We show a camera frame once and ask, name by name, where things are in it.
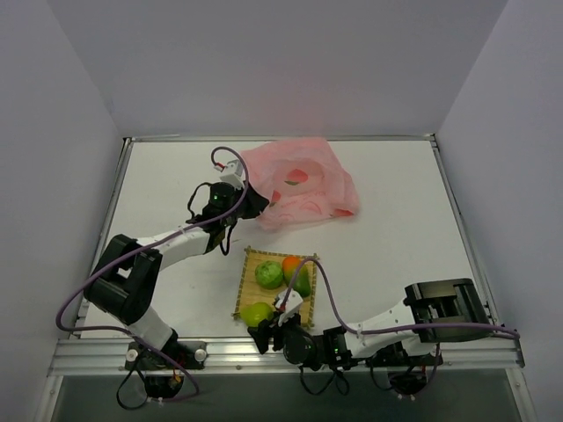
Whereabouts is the green fake pear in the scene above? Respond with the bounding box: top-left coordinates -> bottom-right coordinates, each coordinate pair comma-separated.
239,302 -> 274,328

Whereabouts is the green fake guava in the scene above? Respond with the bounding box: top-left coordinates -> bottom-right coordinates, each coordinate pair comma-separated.
254,260 -> 284,290

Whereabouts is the green orange fake mango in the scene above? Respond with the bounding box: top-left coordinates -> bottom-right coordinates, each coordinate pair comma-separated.
281,256 -> 311,298

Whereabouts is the pink plastic bag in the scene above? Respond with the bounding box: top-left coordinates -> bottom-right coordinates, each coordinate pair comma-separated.
240,137 -> 360,230

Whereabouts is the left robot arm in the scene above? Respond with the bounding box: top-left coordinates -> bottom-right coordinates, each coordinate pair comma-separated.
84,182 -> 269,368

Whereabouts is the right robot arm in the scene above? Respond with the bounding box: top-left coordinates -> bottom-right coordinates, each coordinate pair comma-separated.
247,279 -> 491,371

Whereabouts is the woven bamboo mat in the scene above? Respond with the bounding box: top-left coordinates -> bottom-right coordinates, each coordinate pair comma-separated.
231,246 -> 318,329

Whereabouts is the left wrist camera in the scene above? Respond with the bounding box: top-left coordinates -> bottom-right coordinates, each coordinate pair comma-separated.
215,160 -> 244,189

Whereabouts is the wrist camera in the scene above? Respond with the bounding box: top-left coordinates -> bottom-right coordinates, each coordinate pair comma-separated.
274,288 -> 303,326
215,160 -> 244,189

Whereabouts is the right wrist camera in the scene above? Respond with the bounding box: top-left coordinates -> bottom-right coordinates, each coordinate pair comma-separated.
274,288 -> 303,326

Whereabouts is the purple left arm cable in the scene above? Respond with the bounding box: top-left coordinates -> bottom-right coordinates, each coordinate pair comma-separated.
56,146 -> 250,402

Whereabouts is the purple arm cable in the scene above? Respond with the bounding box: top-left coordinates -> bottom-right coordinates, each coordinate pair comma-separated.
281,257 -> 521,392
56,146 -> 250,402

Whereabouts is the aluminium table frame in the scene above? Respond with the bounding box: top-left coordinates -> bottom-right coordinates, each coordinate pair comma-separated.
57,137 -> 519,406

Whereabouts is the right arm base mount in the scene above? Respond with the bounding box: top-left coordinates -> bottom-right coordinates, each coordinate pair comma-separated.
365,342 -> 443,401

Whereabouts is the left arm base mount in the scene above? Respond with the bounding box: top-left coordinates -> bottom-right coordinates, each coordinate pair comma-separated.
124,335 -> 208,404

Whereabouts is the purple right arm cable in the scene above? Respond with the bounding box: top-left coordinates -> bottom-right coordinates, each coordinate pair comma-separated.
281,257 -> 521,392

